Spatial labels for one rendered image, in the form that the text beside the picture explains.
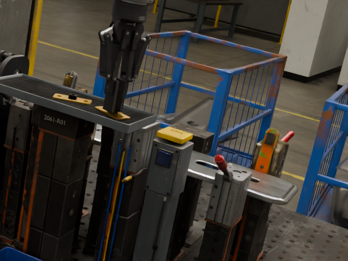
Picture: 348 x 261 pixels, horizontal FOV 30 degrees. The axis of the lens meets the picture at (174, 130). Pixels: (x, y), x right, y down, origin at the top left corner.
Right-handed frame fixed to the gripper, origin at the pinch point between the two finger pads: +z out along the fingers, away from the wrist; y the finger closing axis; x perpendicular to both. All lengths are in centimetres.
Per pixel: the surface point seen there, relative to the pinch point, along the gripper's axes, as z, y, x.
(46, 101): 4.1, -10.7, 9.4
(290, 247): 50, 79, -5
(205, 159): 20.1, 39.4, 4.1
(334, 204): 96, 251, 73
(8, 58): 1.7, -4.4, 36.8
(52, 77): 119, 292, 434
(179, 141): 4.7, 4.4, -17.1
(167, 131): 4.2, 4.8, -12.6
